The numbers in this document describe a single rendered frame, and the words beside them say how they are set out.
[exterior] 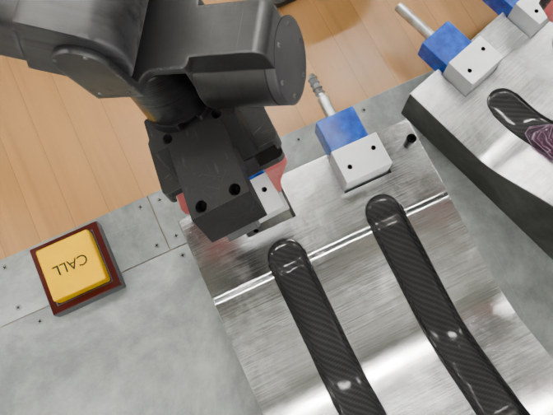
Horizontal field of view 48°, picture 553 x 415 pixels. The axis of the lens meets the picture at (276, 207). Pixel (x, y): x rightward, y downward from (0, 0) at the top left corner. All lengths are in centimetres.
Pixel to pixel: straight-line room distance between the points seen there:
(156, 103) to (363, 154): 25
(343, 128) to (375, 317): 19
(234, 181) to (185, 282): 31
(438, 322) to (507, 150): 21
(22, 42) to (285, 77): 16
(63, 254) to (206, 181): 32
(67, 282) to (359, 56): 43
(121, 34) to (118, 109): 42
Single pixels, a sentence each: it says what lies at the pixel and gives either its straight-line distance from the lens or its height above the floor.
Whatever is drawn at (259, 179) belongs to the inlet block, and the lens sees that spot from 57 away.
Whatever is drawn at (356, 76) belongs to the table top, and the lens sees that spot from 79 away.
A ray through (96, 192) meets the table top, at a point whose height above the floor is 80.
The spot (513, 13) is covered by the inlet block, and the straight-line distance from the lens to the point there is 79.
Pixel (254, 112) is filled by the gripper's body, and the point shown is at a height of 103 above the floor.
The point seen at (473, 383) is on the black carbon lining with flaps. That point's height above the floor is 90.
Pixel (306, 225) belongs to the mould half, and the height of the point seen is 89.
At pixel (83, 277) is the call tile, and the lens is 70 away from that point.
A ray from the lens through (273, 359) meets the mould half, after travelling 61.
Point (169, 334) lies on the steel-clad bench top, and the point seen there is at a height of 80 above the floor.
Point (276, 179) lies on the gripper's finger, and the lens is 54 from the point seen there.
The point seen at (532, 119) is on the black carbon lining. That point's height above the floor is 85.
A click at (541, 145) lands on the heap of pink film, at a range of 72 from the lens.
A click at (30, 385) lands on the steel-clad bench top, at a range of 74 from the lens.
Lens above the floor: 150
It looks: 75 degrees down
